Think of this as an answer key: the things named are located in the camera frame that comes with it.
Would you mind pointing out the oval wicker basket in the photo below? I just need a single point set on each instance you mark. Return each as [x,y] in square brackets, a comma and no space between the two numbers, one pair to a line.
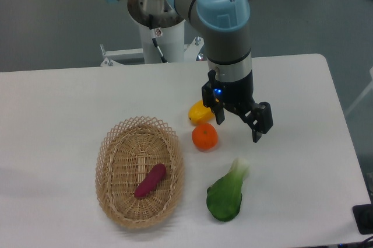
[127,154]

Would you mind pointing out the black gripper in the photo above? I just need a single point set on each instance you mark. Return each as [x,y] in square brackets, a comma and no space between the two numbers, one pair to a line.
[237,97]

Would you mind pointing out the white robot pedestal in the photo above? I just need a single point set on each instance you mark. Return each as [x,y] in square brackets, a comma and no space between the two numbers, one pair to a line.
[161,32]

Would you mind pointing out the purple sweet potato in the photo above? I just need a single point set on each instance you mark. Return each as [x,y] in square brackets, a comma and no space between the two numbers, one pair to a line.
[153,178]

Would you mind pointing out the yellow bell pepper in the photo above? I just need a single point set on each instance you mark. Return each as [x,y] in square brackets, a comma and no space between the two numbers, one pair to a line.
[199,114]

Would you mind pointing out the black device at edge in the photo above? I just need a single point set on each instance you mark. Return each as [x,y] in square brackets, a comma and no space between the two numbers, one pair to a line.
[363,218]

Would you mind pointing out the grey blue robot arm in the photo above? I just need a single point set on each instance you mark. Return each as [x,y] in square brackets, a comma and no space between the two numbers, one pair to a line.
[224,27]

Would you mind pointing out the white frame at right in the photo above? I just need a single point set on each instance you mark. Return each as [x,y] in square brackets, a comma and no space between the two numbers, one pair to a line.
[362,95]

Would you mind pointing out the orange tangerine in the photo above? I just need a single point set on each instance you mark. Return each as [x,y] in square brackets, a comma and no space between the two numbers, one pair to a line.
[205,136]

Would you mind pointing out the green bok choy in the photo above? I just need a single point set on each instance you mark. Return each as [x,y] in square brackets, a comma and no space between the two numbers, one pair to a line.
[224,197]

